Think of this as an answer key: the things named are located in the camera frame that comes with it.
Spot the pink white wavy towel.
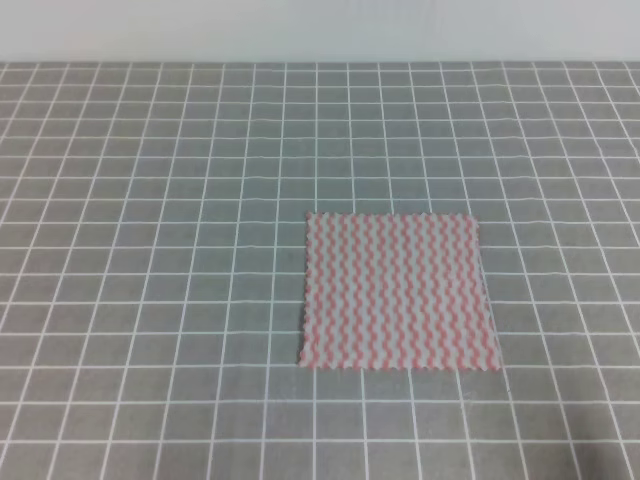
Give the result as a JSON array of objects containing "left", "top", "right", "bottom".
[{"left": 298, "top": 213, "right": 502, "bottom": 371}]

